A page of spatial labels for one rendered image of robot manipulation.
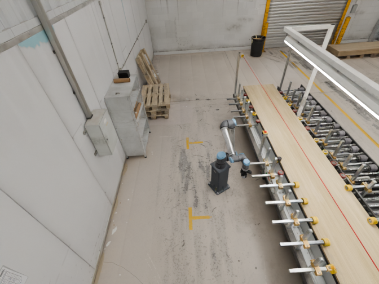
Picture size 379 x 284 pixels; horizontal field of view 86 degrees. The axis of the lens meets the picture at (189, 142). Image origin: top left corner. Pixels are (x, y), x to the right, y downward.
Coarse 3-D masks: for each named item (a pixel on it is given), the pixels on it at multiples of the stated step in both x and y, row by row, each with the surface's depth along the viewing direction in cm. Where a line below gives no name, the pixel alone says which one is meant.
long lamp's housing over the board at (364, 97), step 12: (288, 36) 287; (300, 48) 255; (312, 60) 231; (324, 60) 221; (324, 72) 212; (336, 72) 200; (348, 84) 184; (360, 96) 171; (372, 96) 166; (372, 108) 160
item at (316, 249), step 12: (252, 108) 437; (264, 144) 380; (276, 156) 329; (276, 168) 331; (288, 180) 293; (300, 216) 266; (312, 240) 241; (312, 252) 243; (324, 264) 222; (324, 276) 223
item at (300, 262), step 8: (240, 112) 447; (248, 128) 404; (248, 136) 396; (256, 144) 371; (256, 152) 356; (264, 168) 329; (272, 192) 297; (272, 200) 294; (280, 216) 270; (288, 232) 254; (288, 240) 252; (296, 240) 247; (296, 256) 234; (304, 264) 227; (304, 272) 222; (304, 280) 220; (312, 280) 216
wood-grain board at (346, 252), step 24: (264, 96) 451; (264, 120) 389; (288, 120) 386; (288, 144) 338; (312, 144) 336; (288, 168) 302; (312, 168) 299; (312, 192) 271; (336, 192) 269; (336, 216) 245; (360, 216) 244; (336, 240) 226; (360, 240) 224; (336, 264) 209; (360, 264) 207
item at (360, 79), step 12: (324, 24) 293; (300, 36) 260; (312, 48) 233; (324, 48) 312; (336, 60) 201; (312, 72) 341; (348, 72) 184; (360, 84) 172; (372, 84) 164; (300, 108) 386
